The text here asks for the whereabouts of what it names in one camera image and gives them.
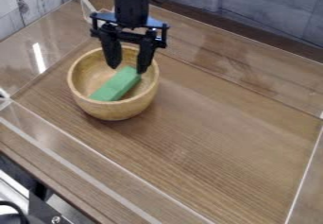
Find green rectangular block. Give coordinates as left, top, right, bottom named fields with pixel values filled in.
left=89, top=66, right=141, bottom=101

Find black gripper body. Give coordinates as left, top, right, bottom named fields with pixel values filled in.
left=89, top=0, right=169, bottom=48

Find black cable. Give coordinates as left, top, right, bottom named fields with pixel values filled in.
left=0, top=200, right=31, bottom=224

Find black metal table bracket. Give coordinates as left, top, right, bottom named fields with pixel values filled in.
left=28, top=182, right=73, bottom=224

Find clear acrylic enclosure wall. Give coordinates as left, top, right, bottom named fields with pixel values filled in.
left=0, top=0, right=323, bottom=224

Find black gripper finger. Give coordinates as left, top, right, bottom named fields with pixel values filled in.
left=136, top=29, right=156, bottom=74
left=99, top=24, right=123, bottom=69

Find wooden bowl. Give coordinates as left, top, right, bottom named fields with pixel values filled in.
left=67, top=46, right=159, bottom=121

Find clear acrylic corner bracket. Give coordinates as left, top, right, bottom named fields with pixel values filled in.
left=80, top=0, right=107, bottom=23

